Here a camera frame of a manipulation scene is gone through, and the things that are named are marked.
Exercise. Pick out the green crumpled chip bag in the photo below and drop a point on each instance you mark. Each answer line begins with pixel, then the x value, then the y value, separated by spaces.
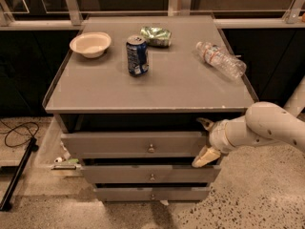
pixel 156 37

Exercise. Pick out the grey middle drawer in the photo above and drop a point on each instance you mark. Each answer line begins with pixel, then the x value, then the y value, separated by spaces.
pixel 150 173

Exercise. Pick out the grey drawer cabinet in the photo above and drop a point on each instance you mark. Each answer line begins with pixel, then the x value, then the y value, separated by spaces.
pixel 99 95

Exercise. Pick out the grey drawer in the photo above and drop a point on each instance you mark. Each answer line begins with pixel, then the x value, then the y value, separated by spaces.
pixel 134 144
pixel 150 173
pixel 152 193

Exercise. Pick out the grey bottom drawer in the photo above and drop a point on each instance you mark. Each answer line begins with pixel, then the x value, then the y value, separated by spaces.
pixel 152 193

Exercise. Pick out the blue soda can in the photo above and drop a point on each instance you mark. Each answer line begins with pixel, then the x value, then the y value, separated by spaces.
pixel 137 54

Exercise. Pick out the metal window railing frame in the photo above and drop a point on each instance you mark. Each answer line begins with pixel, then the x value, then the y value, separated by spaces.
pixel 75 11

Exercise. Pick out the white paper bowl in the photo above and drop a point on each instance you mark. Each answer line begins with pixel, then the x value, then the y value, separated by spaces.
pixel 91 44

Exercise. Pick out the black metal floor bar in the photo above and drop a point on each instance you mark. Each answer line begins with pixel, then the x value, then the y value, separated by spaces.
pixel 5 202

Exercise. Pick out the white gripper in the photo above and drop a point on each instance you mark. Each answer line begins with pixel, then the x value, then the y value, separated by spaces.
pixel 217 137

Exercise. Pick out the clear plastic water bottle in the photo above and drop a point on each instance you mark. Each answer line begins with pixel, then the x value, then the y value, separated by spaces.
pixel 216 57

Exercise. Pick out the grey top drawer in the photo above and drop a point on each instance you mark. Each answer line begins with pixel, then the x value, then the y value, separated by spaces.
pixel 134 144

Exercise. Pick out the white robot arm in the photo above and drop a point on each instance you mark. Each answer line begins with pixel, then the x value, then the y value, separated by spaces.
pixel 264 123

